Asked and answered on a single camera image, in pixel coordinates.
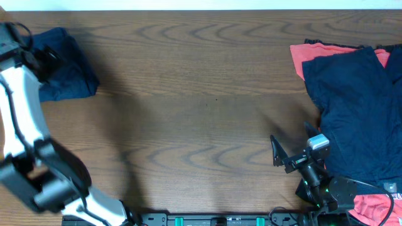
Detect dark blue denim shorts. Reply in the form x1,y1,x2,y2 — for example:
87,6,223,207
33,27,99,102

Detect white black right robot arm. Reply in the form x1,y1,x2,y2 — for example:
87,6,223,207
270,122,357,225

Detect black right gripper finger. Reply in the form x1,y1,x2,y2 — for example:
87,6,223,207
303,121,320,138
270,135,288,166

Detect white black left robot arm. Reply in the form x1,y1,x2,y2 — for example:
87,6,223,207
1,43,141,225

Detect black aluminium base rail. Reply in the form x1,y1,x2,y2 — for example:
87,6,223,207
141,212,300,226

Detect red orange garment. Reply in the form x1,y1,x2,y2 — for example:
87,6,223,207
290,40,401,225

